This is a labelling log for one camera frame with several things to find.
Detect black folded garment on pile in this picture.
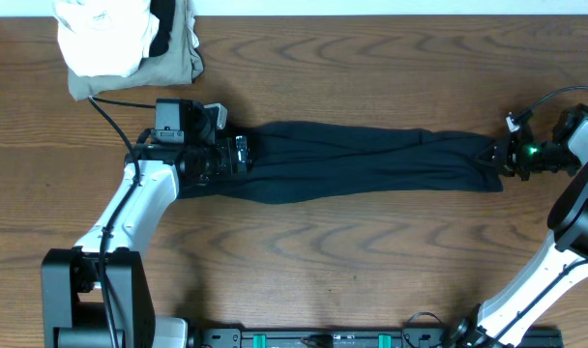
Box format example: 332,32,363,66
149,0,176,57

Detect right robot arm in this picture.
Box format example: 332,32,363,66
442,103,588,347

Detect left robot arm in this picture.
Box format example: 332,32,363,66
41,99,250,347

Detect black leggings with coral cuffs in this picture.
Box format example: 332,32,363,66
179,122,503,205

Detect white folded garment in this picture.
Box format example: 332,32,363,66
51,0,160,77

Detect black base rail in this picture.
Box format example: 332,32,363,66
187,326,565,348

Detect khaki folded garment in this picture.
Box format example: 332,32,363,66
68,0,204,101

